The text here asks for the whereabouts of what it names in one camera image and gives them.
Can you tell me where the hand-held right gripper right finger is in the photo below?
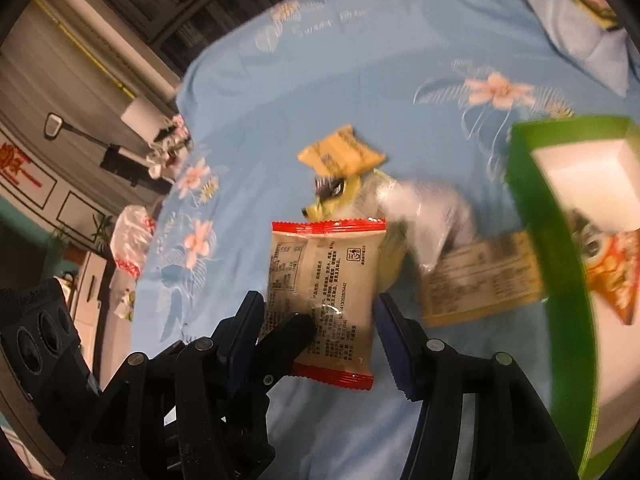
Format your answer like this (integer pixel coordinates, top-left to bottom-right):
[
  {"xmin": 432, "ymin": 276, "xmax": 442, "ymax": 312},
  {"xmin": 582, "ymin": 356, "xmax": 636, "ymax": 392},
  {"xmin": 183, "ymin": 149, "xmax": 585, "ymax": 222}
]
[{"xmin": 375, "ymin": 292, "xmax": 581, "ymax": 480}]

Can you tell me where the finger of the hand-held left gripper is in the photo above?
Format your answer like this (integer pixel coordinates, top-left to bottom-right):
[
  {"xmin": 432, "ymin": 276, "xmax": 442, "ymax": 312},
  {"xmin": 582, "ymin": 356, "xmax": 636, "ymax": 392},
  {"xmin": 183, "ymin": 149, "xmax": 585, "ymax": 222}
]
[{"xmin": 225, "ymin": 313, "xmax": 317, "ymax": 480}]

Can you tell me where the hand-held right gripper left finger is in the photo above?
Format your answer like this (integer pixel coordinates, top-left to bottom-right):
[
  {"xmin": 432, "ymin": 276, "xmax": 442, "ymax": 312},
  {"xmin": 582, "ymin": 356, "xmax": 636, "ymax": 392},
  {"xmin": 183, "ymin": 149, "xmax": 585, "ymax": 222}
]
[{"xmin": 60, "ymin": 290, "xmax": 273, "ymax": 480}]

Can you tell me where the red-edged beige snack packet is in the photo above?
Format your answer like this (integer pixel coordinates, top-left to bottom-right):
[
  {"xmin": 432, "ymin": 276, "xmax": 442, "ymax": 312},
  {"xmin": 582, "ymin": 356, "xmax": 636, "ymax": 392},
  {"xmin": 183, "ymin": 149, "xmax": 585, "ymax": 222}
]
[{"xmin": 262, "ymin": 217, "xmax": 387, "ymax": 391}]

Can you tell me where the yellow snack packet white label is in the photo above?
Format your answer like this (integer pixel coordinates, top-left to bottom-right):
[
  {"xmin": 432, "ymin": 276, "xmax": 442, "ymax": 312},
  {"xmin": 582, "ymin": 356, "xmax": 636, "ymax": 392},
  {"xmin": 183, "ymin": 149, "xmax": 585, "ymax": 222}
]
[{"xmin": 419, "ymin": 232, "xmax": 546, "ymax": 328}]

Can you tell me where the green cardboard box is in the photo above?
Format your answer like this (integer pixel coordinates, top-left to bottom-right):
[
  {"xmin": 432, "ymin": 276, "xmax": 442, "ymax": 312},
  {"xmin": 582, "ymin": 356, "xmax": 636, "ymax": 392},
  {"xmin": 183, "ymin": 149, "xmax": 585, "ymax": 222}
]
[{"xmin": 505, "ymin": 116, "xmax": 640, "ymax": 478}]

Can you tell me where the white cabinet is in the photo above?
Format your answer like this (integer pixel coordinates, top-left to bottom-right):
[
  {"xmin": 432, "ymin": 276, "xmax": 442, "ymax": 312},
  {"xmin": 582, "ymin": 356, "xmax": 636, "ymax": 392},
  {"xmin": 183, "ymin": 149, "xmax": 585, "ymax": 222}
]
[{"xmin": 70, "ymin": 250, "xmax": 122, "ymax": 371}]

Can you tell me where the green plant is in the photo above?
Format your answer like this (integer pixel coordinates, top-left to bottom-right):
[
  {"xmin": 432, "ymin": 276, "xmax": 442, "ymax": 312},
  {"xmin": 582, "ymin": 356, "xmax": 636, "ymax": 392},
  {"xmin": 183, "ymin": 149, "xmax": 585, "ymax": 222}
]
[{"xmin": 50, "ymin": 214, "xmax": 117, "ymax": 261}]

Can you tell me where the pale green-white snack packet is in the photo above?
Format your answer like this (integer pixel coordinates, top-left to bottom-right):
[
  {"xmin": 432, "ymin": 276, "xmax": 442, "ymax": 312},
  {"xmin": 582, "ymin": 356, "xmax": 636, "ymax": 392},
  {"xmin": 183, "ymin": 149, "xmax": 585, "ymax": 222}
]
[{"xmin": 375, "ymin": 177, "xmax": 476, "ymax": 276}]

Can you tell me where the white plastic bag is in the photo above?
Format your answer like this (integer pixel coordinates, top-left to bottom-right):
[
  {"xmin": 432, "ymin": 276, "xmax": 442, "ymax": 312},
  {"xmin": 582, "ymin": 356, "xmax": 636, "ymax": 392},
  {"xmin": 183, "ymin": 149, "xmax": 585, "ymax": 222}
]
[{"xmin": 110, "ymin": 205, "xmax": 158, "ymax": 278}]

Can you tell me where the crumpled yellow dark-print packet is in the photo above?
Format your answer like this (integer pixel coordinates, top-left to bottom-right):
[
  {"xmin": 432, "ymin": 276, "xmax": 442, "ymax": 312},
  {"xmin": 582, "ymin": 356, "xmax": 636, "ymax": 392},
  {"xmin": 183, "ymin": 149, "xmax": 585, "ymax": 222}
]
[{"xmin": 300, "ymin": 169, "xmax": 408, "ymax": 291}]

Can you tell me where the small yellow snack packet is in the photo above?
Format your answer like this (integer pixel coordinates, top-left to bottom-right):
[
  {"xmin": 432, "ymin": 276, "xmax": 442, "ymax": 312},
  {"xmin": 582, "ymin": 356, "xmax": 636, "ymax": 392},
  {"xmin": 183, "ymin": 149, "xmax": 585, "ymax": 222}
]
[{"xmin": 297, "ymin": 124, "xmax": 388, "ymax": 177}]

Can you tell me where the black stick vacuum cleaner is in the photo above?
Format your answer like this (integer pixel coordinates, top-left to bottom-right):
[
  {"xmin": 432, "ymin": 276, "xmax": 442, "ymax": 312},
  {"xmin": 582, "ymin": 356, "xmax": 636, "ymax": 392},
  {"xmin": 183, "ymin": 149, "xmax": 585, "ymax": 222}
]
[{"xmin": 44, "ymin": 112, "xmax": 171, "ymax": 191}]

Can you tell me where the clutter of small items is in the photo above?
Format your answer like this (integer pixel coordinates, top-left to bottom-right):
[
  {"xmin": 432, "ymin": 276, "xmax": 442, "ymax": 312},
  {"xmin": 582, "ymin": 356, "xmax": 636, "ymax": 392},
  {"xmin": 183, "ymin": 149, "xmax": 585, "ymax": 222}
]
[{"xmin": 149, "ymin": 114, "xmax": 195, "ymax": 181}]

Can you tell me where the orange cartoon snack packet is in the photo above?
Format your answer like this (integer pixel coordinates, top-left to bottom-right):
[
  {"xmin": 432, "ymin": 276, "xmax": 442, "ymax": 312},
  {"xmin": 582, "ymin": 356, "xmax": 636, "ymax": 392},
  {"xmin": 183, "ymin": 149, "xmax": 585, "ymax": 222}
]
[{"xmin": 570, "ymin": 209, "xmax": 640, "ymax": 327}]

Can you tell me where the white box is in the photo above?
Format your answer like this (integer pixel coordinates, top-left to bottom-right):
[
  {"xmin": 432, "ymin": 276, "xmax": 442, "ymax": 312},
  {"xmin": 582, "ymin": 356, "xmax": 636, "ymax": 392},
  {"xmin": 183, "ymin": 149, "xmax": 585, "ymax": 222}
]
[{"xmin": 120, "ymin": 97, "xmax": 171, "ymax": 141}]

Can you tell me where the blue floral bedsheet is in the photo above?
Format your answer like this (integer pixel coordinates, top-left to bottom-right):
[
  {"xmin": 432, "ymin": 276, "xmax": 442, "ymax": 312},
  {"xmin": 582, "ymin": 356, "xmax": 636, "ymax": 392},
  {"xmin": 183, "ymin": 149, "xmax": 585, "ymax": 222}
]
[{"xmin": 130, "ymin": 0, "xmax": 640, "ymax": 480}]

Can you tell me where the dark glass cabinet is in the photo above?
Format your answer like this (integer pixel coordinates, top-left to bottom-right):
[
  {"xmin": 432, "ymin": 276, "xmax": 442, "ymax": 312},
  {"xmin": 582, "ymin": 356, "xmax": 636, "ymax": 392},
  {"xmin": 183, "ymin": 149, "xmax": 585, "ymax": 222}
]
[{"xmin": 95, "ymin": 0, "xmax": 311, "ymax": 81}]

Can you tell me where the blue floral pillow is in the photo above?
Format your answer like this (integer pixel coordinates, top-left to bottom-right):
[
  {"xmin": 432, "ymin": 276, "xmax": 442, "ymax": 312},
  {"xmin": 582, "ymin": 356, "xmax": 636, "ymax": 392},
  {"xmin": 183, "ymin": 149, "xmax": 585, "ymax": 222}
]
[{"xmin": 505, "ymin": 0, "xmax": 631, "ymax": 97}]

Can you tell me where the yellow wall pipe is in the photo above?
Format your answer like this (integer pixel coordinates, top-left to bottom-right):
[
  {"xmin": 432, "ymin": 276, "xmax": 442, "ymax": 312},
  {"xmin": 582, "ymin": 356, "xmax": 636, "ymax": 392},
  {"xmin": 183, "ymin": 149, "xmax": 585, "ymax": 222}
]
[{"xmin": 34, "ymin": 0, "xmax": 137, "ymax": 100}]

